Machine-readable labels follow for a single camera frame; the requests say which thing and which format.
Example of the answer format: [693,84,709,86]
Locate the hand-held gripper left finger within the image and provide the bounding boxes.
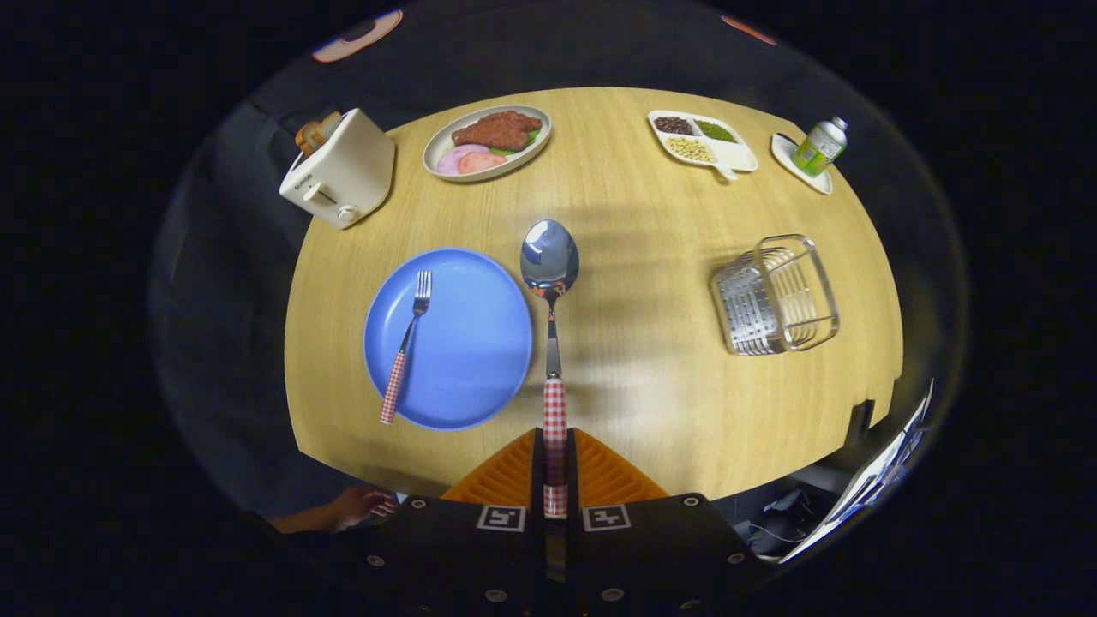
[347,427,549,617]

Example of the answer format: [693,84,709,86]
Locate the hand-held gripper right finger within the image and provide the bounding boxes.
[566,427,772,617]

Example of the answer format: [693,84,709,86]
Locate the checkered handle metal fork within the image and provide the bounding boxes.
[380,271,433,426]

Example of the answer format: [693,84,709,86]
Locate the checkered handle metal spoon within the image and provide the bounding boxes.
[519,219,580,520]

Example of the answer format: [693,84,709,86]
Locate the round blue plate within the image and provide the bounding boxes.
[363,249,534,431]

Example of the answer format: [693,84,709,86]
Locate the metal cutlery drainer basket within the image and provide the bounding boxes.
[710,234,841,356]

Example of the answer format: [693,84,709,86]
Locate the black table clamp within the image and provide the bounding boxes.
[847,398,877,448]

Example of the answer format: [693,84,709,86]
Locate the white flat panel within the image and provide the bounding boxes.
[778,379,935,565]

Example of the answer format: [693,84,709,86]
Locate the green lettuce leaf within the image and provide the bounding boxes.
[490,129,543,157]

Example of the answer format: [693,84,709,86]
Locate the yellow soybeans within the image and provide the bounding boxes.
[666,135,715,164]

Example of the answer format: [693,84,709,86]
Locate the brown meat patty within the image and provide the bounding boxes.
[451,110,543,153]

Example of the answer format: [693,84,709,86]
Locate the white oval plate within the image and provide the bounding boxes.
[423,105,553,183]

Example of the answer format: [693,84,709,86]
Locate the white divided tray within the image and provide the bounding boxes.
[648,110,760,181]

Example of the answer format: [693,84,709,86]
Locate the white toaster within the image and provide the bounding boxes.
[279,108,397,231]

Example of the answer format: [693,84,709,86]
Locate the small white dish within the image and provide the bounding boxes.
[770,132,834,196]

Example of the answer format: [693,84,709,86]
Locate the green label bottle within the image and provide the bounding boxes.
[793,116,849,178]

